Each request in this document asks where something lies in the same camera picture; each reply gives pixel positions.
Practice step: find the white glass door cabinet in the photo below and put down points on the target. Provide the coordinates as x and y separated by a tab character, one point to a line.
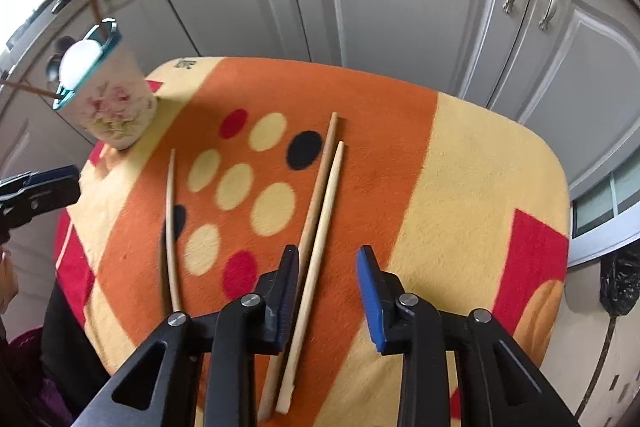
606	218

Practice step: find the white gloved left hand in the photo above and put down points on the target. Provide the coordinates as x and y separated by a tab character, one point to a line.
8	281

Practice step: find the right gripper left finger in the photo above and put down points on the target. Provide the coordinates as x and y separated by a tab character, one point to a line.
212	355

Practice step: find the teal rim floral utensil cup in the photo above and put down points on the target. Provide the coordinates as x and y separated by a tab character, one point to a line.
114	103

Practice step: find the black garbage bag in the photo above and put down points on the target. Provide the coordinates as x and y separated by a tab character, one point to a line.
619	282

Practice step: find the light wooden chopstick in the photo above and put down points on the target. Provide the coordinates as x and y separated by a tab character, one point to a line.
276	367
284	400
172	271

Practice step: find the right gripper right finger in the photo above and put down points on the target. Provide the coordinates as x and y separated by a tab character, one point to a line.
499	385

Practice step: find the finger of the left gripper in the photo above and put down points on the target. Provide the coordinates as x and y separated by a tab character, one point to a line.
30	194

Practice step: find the dark brown wooden chopstick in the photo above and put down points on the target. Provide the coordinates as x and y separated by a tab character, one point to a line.
25	87

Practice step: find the orange yellow patterned mat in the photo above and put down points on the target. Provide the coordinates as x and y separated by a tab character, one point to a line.
468	208

